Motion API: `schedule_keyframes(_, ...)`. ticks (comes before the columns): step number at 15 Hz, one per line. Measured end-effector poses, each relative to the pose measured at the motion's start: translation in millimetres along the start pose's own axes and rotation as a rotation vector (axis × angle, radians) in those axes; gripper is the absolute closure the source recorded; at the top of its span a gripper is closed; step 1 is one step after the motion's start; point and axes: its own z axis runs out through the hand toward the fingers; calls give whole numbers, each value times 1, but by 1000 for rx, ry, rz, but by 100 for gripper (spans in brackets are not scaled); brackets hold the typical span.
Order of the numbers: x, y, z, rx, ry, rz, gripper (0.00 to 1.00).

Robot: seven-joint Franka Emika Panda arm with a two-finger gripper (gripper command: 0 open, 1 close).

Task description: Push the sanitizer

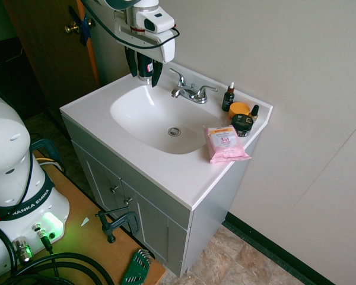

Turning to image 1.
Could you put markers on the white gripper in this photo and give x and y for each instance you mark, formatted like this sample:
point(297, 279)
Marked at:
point(163, 44)

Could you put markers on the dark sanitizer pump bottle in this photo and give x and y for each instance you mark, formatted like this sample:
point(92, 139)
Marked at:
point(143, 66)

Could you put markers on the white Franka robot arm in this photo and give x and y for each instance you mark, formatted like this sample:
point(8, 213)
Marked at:
point(6, 148)

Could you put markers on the chrome sink drain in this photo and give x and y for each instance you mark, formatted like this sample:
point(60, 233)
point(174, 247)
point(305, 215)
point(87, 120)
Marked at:
point(174, 131)

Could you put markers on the blue tape strip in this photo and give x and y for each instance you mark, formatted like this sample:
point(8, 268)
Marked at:
point(84, 28)

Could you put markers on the brass door knob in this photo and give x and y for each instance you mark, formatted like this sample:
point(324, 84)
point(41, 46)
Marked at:
point(71, 28)

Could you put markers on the dark green dropper bottle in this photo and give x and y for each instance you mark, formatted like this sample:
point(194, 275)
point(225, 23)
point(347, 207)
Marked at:
point(228, 99)

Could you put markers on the brown wooden door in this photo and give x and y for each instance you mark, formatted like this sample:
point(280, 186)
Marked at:
point(47, 59)

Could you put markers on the orange lidded jar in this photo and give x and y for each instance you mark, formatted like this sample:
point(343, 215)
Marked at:
point(238, 108)

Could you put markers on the grey vanity cabinet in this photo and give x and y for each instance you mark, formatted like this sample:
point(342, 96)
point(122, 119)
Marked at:
point(106, 166)

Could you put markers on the pink wipes pack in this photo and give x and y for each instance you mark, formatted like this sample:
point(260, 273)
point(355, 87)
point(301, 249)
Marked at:
point(225, 145)

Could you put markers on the black cosmetic jar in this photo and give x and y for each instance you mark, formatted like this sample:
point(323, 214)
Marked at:
point(241, 126)

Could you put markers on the white sink vanity top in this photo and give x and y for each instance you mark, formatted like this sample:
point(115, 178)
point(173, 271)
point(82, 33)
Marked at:
point(166, 184)

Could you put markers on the small dark green bottle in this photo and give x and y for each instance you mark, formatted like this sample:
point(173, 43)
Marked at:
point(254, 114)

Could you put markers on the dark green clamp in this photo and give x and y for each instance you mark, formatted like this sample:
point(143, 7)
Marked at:
point(49, 147)

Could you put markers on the metal cabinet door knob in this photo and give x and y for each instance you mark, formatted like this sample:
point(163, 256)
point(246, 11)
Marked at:
point(114, 189)
point(127, 201)

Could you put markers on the black C-clamp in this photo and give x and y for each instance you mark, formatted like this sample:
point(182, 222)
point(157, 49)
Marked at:
point(118, 222)

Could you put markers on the green hex key set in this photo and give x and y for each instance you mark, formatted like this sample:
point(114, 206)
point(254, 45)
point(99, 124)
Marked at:
point(135, 268)

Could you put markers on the black wall baseboard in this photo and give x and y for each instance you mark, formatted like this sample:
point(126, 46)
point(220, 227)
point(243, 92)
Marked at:
point(273, 246)

